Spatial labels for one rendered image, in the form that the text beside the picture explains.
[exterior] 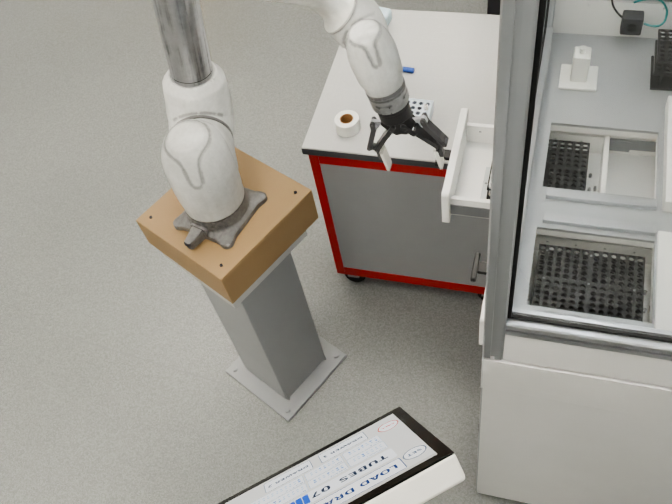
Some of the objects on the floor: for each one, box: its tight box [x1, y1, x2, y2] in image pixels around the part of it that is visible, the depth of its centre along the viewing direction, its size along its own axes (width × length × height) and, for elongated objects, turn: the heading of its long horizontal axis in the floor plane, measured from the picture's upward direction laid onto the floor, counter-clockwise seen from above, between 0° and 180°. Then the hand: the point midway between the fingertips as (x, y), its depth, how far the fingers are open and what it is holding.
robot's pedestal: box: [162, 231, 347, 422], centre depth 228 cm, size 30×30×76 cm
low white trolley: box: [302, 9, 500, 300], centre depth 252 cm, size 58×62×76 cm
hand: (414, 163), depth 185 cm, fingers open, 13 cm apart
